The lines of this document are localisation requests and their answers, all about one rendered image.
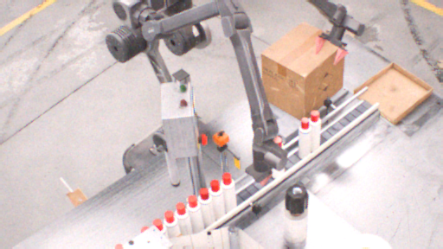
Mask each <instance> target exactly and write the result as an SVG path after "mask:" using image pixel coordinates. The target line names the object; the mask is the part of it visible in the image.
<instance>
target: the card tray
mask: <svg viewBox="0 0 443 249"><path fill-rule="evenodd" d="M365 87H368V88H369V90H368V91H366V92H365V93H363V95H360V96H359V97H358V99H359V100H366V101H368V102H370V104H371V105H375V104H376V103H377V102H378V103H379V104H380V105H379V107H377V109H378V110H379V111H380V112H381V116H383V117H384V118H386V119H387V120H388V121H389V122H390V123H393V124H394V125H395V124H396V123H398V122H400V120H401V119H403V118H405V116H406V115H407V114H409V113H410V112H411V111H412V110H413V109H414V108H416V106H418V105H419V104H421V102H422V101H424V100H425V99H427V97H429V96H430V95H431V94H432V93H433V87H432V86H430V85H428V84H427V83H426V82H425V81H423V80H421V79H419V78H417V77H416V76H415V75H413V74H412V73H410V72H409V71H408V70H406V69H405V68H404V67H400V66H399V65H398V64H396V63H395V62H394V61H392V62H391V63H390V64H389V65H387V66H386V67H385V68H383V69H382V70H381V71H380V72H378V73H376V74H375V75H374V76H372V77H371V78H369V79H368V80H365V82H364V83H362V84H361V85H360V86H358V87H357V88H356V89H354V95H356V94H357V93H359V92H360V91H361V90H363V89H364V88H365Z"/></svg>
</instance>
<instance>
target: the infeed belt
mask: <svg viewBox="0 0 443 249"><path fill-rule="evenodd" d="M370 107H373V105H371V104H370V102H368V101H366V100H364V101H363V102H362V103H361V104H360V105H359V106H356V107H355V108H354V109H353V110H352V111H351V112H348V113H347V114H346V115H344V117H341V118H340V119H339V120H338V121H337V122H336V123H334V124H332V125H331V126H330V127H329V128H327V129H325V130H324V131H322V133H320V146H321V145H322V144H324V143H325V142H326V141H328V140H330V139H331V138H332V137H333V136H335V135H336V134H338V133H339V132H340V131H341V130H342V129H344V128H345V127H346V126H348V125H349V124H350V123H352V122H353V121H354V120H356V118H358V117H360V116H361V115H362V114H363V113H364V112H366V111H367V110H368V109H369V108H370ZM377 111H378V109H375V110H374V111H373V112H371V113H370V115H368V116H367V118H370V116H371V115H373V114H374V113H375V112H377ZM367 118H364V119H363V120H362V121H360V123H357V124H356V125H355V126H354V127H352V129H349V130H348V131H347V132H346V133H344V134H343V135H342V136H341V137H340V138H339V139H337V140H336V141H334V142H333V143H331V145H329V146H328V147H326V148H325V149H323V150H322V151H321V152H320V153H318V154H317V155H316V156H315V157H313V158H312V159H311V160H310V161H309V162H306V163H305V164H304V165H302V166H301V167H300V168H299V169H296V170H295V171H294V172H293V173H292V174H290V175H289V176H288V177H286V178H285V179H284V180H282V181H281V182H279V183H277V184H276V185H275V186H274V187H273V188H271V189H268V191H267V192H266V193H265V194H263V195H262V196H260V197H258V198H257V199H256V200H254V202H253V204H254V203H255V202H256V201H259V200H260V199H261V198H262V197H263V196H266V195H268V193H270V192H271V191H272V190H274V189H276V188H277V187H278V186H279V185H280V184H281V183H282V182H285V181H287V179H288V178H290V177H291V176H293V175H295V174H296V173H297V172H299V171H300V170H301V169H302V168H304V167H305V166H306V165H307V164H309V163H310V162H311V161H313V160H315V159H316V158H317V157H318V156H320V155H321V154H323V153H324V152H326V150H328V149H329V148H330V147H331V146H332V145H334V144H335V143H336V142H337V141H340V139H342V138H343V137H344V136H345V135H347V134H349V133H350V132H351V131H352V130H353V129H355V128H357V126H358V125H360V124H361V123H363V121H365V120H366V119H367ZM301 160H302V159H300V158H299V150H296V151H295V152H294V153H293V154H291V155H290V156H289V157H288V162H287V164H286V166H285V172H286V171H287V170H289V169H290V168H292V167H293V166H294V165H295V164H296V163H299V162H300V161H301ZM274 180H275V179H274V178H273V177H270V178H269V180H268V181H267V182H266V184H265V185H264V186H262V185H261V184H260V183H257V182H256V181H254V182H252V183H251V184H249V185H248V186H246V187H245V188H244V189H243V190H242V191H241V192H238V193H237V194H235V199H236V207H238V206H239V205H241V204H242V203H243V202H244V201H246V200H247V199H248V198H249V197H252V196H253V195H255V193H257V192H258V191H260V190H262V189H263V188H264V187H265V186H266V185H268V184H269V183H271V182H273V181H274ZM250 207H251V206H250V205H249V204H248V206H246V207H245V208H243V209H242V210H241V211H240V212H238V213H237V214H235V215H233V216H232V217H231V218H229V219H228V220H226V221H224V222H223V223H222V224H221V225H220V226H218V227H216V228H215V229H220V228H221V227H222V226H223V225H226V224H227V223H228V222H229V221H231V220H233V219H234V217H236V216H237V215H239V214H241V213H242V212H243V211H245V210H246V209H248V208H250ZM215 229H213V230H215Z"/></svg>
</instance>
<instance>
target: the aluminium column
mask: <svg viewBox="0 0 443 249"><path fill-rule="evenodd" d="M184 81H186V82H191V79H190V75H189V73H186V71H184V70H183V69H182V68H181V69H180V70H179V71H177V72H175V73H173V74H172V82H177V84H178V86H180V85H184ZM199 152H200V153H198V155H197V159H198V165H199V171H200V180H199V174H198V168H197V163H196V157H195V156H191V157H185V159H186V164H187V168H188V173H189V181H190V185H191V190H192V195H194V196H195V197H196V198H197V201H198V197H199V196H200V190H201V188H206V187H207V184H206V180H205V174H204V168H203V163H202V153H201V148H200V144H199ZM200 183H201V184H200Z"/></svg>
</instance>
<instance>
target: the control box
mask: <svg viewBox="0 0 443 249"><path fill-rule="evenodd" d="M184 85H185V86H186V88H187V92H186V93H180V92H179V91H178V89H179V86H178V84H177V82H168V83H162V84H161V100H162V121H163V125H164V136H165V140H166V144H167V148H168V151H169V156H170V158H183V157H191V156H197V155H198V153H200V152H199V143H198V129H197V128H196V127H197V120H196V119H195V114H194V108H193V102H192V83H191V82H186V81H184ZM182 99H185V100H187V103H188V107H187V108H180V105H179V104H180V100H182Z"/></svg>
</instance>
